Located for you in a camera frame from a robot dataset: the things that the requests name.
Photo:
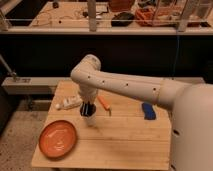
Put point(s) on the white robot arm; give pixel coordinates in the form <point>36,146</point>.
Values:
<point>191,106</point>

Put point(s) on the black bowl on shelf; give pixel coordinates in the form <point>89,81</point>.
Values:
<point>122,19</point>

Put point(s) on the blue eraser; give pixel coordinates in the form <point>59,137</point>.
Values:
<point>149,113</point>

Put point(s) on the white ceramic cup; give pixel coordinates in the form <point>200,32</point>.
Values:
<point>90,120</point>

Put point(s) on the white bottle lying down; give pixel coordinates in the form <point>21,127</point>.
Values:
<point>69,103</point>

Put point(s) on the orange crate on shelf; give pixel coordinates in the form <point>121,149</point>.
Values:
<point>153,17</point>

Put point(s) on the orange plate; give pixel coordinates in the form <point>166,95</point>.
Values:
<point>57,139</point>

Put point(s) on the orange handled tool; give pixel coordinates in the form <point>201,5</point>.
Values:
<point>105,104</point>

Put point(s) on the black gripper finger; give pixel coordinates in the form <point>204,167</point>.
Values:
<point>83,110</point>
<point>91,110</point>

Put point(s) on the grey metal bracket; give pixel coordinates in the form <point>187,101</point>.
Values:
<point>13,74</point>

